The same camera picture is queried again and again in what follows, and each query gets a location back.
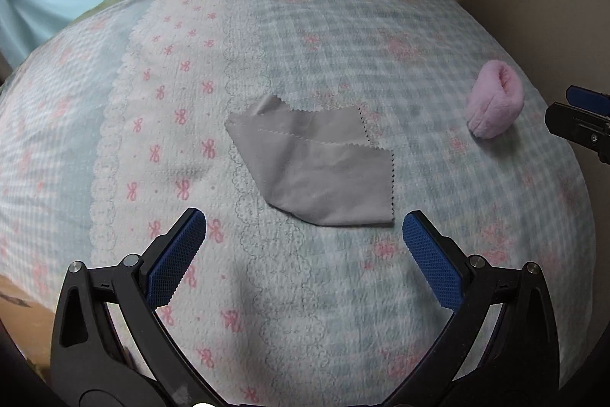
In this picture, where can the light grey microfiber cloth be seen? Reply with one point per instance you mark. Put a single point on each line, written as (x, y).
(324, 168)

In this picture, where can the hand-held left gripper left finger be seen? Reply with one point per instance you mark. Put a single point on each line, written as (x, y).
(174, 261)

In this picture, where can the cardboard box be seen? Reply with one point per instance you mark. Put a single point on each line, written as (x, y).
(26, 330)

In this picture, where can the checked pink-bow bedsheet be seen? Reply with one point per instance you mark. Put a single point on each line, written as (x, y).
(295, 54)

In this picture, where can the pink fluffy scrunchie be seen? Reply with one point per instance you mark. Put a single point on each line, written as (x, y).
(493, 99)

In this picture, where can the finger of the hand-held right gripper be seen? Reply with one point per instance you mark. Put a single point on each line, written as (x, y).
(572, 123)
(588, 99)

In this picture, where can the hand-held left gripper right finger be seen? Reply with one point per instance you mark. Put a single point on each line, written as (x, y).
(433, 261)

